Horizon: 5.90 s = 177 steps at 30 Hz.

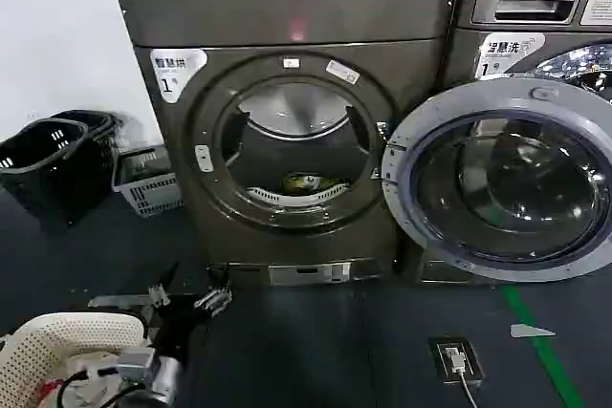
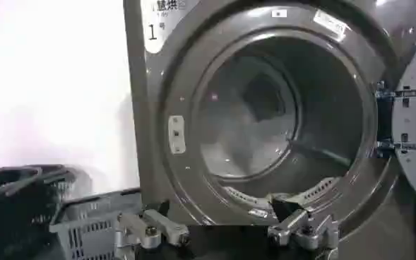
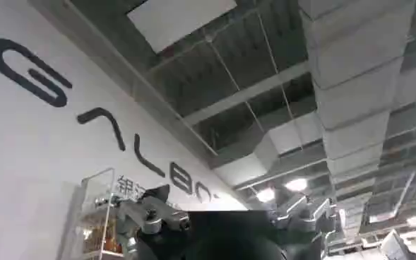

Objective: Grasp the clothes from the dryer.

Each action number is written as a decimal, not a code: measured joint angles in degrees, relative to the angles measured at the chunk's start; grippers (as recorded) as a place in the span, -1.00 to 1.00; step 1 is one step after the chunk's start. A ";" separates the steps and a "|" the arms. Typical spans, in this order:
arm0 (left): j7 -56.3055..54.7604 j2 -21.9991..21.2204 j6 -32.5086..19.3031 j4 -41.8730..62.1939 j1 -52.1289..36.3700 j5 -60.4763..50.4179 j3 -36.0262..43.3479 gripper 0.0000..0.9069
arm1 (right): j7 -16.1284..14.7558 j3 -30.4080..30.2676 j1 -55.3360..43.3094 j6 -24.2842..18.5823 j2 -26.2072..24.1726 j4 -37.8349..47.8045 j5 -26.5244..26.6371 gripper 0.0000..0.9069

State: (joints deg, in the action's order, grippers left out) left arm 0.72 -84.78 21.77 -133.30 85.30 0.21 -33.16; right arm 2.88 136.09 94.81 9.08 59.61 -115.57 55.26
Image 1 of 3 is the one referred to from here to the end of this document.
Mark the red cloth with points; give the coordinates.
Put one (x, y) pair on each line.
(53, 392)

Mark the grey washer with control panel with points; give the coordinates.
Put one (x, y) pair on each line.
(521, 2)

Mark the grey slotted plastic basket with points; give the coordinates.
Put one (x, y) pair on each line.
(148, 188)

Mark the grey floor tape piece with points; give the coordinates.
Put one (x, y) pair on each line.
(528, 330)

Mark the large black plastic basket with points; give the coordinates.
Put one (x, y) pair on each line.
(38, 174)

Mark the floor power socket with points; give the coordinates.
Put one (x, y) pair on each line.
(442, 360)

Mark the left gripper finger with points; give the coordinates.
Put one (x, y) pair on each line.
(162, 291)
(217, 298)

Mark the round glass dryer door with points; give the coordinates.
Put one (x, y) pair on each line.
(507, 188)

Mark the yellow-green clothes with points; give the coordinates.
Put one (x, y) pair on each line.
(306, 182)

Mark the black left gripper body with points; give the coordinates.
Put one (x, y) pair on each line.
(174, 322)

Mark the grey front-load dryer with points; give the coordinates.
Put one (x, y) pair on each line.
(306, 6)

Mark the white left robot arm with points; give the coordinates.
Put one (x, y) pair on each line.
(162, 374)

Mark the white perforated laundry basket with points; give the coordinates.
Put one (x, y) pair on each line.
(52, 336)

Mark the green floor tape line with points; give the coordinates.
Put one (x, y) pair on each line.
(540, 346)

